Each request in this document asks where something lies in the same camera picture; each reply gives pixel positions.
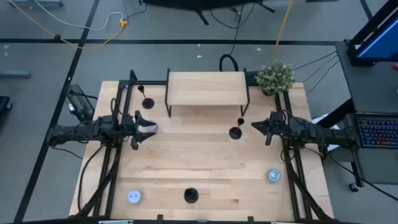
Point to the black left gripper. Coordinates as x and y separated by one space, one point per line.
132 127

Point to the computer monitor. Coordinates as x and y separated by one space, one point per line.
379 43

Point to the grey side desk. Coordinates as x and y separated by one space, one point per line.
370 87

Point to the backlit keyboard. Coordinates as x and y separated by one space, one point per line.
377 132

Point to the potted green plant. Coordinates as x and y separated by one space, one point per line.
275 77

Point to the black floor stand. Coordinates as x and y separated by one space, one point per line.
199 4

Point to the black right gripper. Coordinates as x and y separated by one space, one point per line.
275 126

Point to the pink candle tin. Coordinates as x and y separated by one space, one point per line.
156 128

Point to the black metal frame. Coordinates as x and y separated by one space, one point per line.
286 161
149 82

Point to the white purple leaf candle tin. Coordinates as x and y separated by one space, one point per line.
134 197

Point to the wooden shelf riser black legs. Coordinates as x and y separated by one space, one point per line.
206 88

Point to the silver aluminium extrusion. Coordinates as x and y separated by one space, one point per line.
115 222
281 222

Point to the blue patterned candle tin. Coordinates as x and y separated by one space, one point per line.
274 175

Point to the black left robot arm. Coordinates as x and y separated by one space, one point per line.
77 132

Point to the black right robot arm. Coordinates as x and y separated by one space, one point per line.
311 130

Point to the grey bar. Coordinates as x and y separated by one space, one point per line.
15 74

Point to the black power box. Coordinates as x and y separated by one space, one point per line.
79 102

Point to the black object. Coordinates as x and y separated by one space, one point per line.
4 105

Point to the small black box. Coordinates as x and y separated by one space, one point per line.
252 77

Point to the black caster wheel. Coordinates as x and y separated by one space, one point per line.
354 187

